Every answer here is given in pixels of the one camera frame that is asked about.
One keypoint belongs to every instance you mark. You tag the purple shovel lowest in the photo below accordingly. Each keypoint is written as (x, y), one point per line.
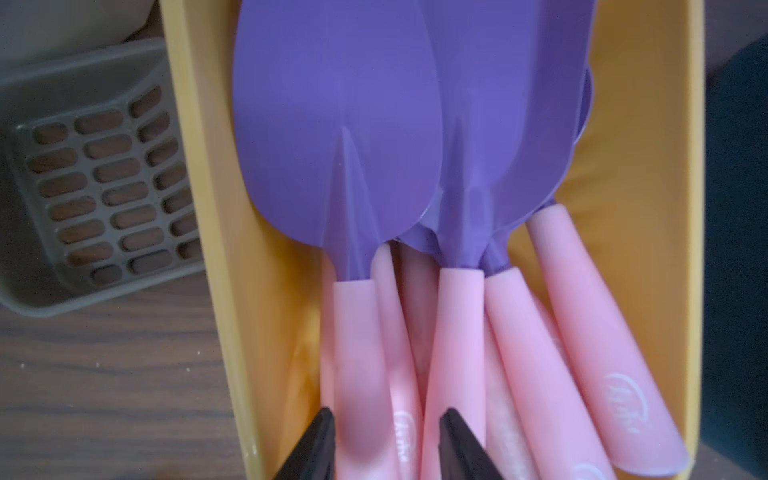
(406, 401)

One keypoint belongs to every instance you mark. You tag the yellow storage box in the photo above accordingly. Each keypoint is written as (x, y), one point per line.
(635, 191)

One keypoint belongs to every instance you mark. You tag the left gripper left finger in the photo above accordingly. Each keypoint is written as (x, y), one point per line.
(313, 457)

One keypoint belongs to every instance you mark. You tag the beige flower pot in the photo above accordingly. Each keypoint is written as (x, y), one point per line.
(32, 31)

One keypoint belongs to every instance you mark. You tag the purple square shovel pink handle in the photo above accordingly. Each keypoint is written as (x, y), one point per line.
(627, 409)

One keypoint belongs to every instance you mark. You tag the dark teal storage box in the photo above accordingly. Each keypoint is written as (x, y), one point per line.
(734, 380)

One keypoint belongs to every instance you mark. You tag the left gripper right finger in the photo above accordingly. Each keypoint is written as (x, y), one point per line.
(461, 455)

